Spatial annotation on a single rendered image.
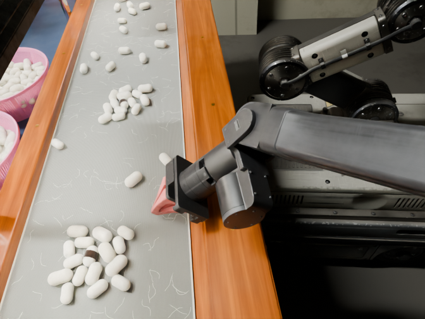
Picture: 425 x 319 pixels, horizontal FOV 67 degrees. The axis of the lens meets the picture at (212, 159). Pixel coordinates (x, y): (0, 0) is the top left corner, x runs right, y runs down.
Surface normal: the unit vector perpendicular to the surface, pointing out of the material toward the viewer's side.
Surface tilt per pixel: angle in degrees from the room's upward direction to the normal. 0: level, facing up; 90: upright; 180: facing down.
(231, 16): 90
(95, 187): 0
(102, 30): 0
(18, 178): 0
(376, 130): 47
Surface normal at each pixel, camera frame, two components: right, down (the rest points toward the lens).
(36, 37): -0.07, -0.64
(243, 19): -0.07, 0.77
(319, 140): -0.79, -0.20
